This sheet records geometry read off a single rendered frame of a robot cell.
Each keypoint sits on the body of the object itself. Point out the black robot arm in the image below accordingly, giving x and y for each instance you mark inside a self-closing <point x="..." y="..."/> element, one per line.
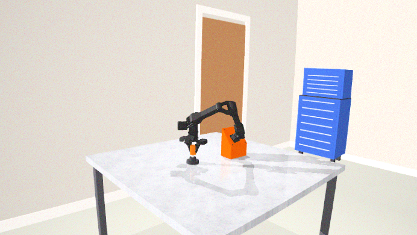
<point x="196" y="118"/>

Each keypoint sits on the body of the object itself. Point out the orange knob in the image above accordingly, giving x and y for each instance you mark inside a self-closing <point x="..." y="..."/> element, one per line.
<point x="192" y="150"/>

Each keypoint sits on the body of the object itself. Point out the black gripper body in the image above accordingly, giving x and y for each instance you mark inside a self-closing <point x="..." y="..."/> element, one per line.
<point x="200" y="142"/>

